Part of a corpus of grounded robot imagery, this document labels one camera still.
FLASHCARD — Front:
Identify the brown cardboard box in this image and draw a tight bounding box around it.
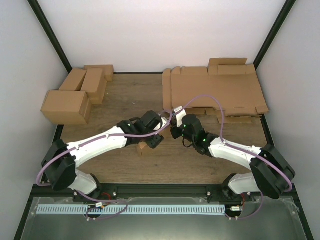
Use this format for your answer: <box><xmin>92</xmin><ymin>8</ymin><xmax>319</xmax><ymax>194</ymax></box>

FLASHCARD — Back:
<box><xmin>136</xmin><ymin>142</ymin><xmax>151</xmax><ymax>157</ymax></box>

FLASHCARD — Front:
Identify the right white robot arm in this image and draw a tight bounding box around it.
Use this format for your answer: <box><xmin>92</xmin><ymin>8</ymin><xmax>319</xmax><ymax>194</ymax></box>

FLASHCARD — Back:
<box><xmin>170</xmin><ymin>114</ymin><xmax>296</xmax><ymax>202</ymax></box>

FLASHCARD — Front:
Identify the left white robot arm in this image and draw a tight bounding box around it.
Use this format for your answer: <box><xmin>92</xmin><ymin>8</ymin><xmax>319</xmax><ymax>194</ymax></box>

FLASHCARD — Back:
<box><xmin>41</xmin><ymin>110</ymin><xmax>168</xmax><ymax>202</ymax></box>

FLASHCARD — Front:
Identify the small cardboard box rear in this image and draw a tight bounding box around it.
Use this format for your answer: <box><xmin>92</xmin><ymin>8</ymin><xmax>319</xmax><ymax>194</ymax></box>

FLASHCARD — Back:
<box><xmin>83</xmin><ymin>64</ymin><xmax>114</xmax><ymax>82</ymax></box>

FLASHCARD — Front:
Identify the folded cardboard box middle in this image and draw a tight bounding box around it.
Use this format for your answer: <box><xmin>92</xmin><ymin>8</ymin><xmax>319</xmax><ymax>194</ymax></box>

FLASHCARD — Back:
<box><xmin>81</xmin><ymin>68</ymin><xmax>107</xmax><ymax>105</ymax></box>

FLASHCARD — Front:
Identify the folded cardboard box back left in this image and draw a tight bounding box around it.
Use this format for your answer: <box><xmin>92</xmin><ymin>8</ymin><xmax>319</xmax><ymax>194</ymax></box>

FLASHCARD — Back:
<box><xmin>59</xmin><ymin>68</ymin><xmax>87</xmax><ymax>91</ymax></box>

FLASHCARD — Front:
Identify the large folded cardboard box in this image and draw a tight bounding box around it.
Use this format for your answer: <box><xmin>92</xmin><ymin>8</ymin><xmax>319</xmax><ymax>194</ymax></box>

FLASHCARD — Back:
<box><xmin>41</xmin><ymin>90</ymin><xmax>92</xmax><ymax>125</ymax></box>

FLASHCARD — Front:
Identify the stack of flat cardboard blanks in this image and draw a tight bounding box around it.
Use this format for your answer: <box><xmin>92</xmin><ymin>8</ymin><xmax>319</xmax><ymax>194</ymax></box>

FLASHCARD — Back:
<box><xmin>162</xmin><ymin>58</ymin><xmax>269</xmax><ymax>117</ymax></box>

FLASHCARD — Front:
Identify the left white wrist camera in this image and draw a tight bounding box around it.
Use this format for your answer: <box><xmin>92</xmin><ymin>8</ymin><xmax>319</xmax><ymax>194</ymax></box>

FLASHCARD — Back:
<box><xmin>154</xmin><ymin>117</ymin><xmax>171</xmax><ymax>132</ymax></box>

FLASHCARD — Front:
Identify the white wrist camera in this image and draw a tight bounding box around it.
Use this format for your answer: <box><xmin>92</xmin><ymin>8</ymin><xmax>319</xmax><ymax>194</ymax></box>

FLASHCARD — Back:
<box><xmin>154</xmin><ymin>117</ymin><xmax>171</xmax><ymax>132</ymax></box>
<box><xmin>172</xmin><ymin>106</ymin><xmax>187</xmax><ymax>128</ymax></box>

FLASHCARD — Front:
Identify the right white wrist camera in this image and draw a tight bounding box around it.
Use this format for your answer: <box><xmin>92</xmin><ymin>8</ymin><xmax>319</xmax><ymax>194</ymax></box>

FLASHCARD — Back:
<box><xmin>172</xmin><ymin>106</ymin><xmax>187</xmax><ymax>128</ymax></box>

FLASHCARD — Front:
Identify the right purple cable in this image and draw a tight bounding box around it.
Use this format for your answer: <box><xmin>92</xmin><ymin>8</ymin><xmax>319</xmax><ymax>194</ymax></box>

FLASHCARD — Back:
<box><xmin>181</xmin><ymin>94</ymin><xmax>294</xmax><ymax>221</ymax></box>

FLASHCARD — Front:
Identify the purple cable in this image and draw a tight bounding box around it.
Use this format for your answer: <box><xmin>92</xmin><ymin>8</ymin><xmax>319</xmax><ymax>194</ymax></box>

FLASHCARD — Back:
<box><xmin>181</xmin><ymin>94</ymin><xmax>294</xmax><ymax>221</ymax></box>
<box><xmin>36</xmin><ymin>109</ymin><xmax>173</xmax><ymax>222</ymax></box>

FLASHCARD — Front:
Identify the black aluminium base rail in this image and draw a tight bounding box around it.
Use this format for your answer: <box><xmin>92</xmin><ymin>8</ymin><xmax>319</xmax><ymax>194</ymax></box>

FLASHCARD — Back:
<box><xmin>32</xmin><ymin>182</ymin><xmax>296</xmax><ymax>201</ymax></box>

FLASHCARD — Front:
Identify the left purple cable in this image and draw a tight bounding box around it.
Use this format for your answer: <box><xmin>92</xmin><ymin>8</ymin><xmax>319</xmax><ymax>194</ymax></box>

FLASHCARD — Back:
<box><xmin>36</xmin><ymin>109</ymin><xmax>173</xmax><ymax>222</ymax></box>

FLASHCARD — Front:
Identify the light blue slotted cable duct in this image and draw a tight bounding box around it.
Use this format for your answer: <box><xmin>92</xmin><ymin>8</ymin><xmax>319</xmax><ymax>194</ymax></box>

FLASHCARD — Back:
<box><xmin>35</xmin><ymin>204</ymin><xmax>226</xmax><ymax>216</ymax></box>

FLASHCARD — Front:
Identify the black frame post right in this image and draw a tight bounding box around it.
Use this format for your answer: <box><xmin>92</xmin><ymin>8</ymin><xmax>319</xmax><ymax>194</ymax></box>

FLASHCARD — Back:
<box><xmin>253</xmin><ymin>0</ymin><xmax>296</xmax><ymax>70</ymax></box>

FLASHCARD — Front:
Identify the black frame post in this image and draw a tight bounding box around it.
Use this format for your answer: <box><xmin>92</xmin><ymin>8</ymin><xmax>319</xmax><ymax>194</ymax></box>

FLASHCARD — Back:
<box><xmin>27</xmin><ymin>0</ymin><xmax>73</xmax><ymax>73</ymax></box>
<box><xmin>253</xmin><ymin>0</ymin><xmax>296</xmax><ymax>70</ymax></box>

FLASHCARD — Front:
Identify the black frame post left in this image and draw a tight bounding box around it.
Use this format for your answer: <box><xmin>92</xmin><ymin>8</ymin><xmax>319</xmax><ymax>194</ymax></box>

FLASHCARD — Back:
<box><xmin>27</xmin><ymin>0</ymin><xmax>73</xmax><ymax>73</ymax></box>

